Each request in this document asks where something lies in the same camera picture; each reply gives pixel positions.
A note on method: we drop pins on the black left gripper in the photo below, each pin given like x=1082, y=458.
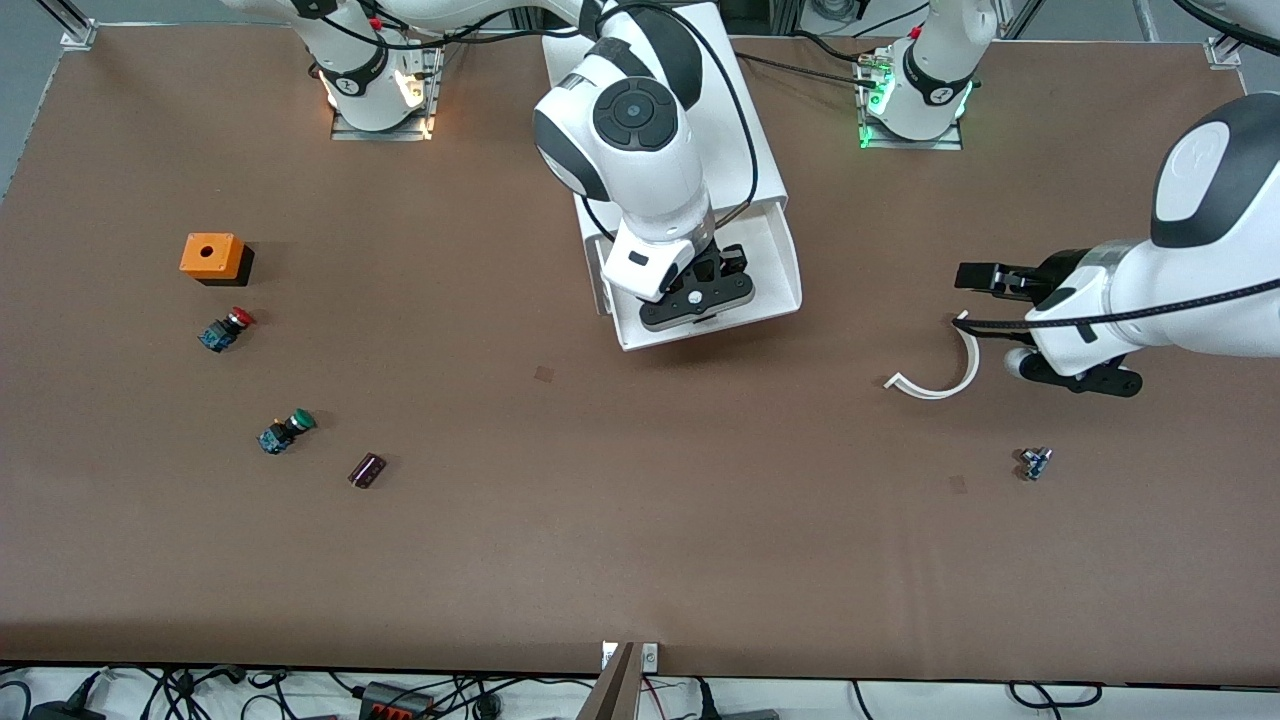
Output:
x=1052, y=274

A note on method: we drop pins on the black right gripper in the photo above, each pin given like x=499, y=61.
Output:
x=722, y=264

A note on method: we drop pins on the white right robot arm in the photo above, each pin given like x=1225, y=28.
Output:
x=640, y=150

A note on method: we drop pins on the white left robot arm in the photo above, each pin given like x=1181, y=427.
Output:
x=1200, y=200

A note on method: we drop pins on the white curved plastic strip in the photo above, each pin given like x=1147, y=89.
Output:
x=974, y=360

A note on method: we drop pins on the small blue electronic part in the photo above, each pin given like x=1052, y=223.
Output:
x=1035, y=463

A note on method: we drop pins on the dark purple small component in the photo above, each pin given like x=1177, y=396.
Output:
x=367, y=470

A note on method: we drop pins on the black power strip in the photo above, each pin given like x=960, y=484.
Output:
x=395, y=705

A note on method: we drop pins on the black power adapter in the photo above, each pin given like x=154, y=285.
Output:
x=60, y=712

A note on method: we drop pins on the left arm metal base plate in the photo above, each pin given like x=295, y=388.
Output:
x=950, y=144

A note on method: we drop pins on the aluminium frame corner bracket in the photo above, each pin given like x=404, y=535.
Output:
x=1225, y=52
x=80, y=35

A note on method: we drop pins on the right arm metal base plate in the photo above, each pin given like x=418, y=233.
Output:
x=434, y=90

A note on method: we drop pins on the brown wooden post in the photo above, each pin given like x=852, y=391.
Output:
x=612, y=695

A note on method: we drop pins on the green push button switch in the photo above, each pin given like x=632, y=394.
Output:
x=285, y=432

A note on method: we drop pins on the red push button switch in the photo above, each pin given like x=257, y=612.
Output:
x=225, y=330

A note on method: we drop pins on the orange button enclosure box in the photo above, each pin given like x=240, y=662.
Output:
x=210, y=255

